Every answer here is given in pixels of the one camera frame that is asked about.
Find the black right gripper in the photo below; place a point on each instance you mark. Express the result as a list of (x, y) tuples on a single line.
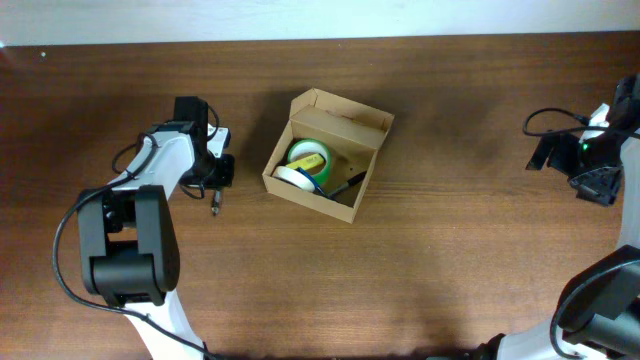
[(567, 157)]

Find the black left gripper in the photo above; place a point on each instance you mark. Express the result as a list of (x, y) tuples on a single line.
[(216, 175)]

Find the black slim pen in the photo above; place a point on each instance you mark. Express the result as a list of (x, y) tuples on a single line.
[(216, 202)]

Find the cream masking tape roll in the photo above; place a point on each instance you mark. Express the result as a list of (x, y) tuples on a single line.
[(293, 177)]

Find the green tape roll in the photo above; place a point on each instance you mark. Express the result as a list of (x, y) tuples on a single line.
[(309, 147)]

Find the blue ballpoint pen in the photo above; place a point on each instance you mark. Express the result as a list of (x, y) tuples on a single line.
[(317, 188)]

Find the yellow box cutter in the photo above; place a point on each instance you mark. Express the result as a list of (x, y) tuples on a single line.
[(307, 162)]

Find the brown cardboard box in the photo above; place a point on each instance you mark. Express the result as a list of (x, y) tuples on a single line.
[(353, 132)]

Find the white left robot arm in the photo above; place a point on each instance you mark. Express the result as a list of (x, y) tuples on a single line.
[(129, 251)]

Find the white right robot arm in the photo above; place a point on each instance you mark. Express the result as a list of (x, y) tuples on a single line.
[(597, 314)]

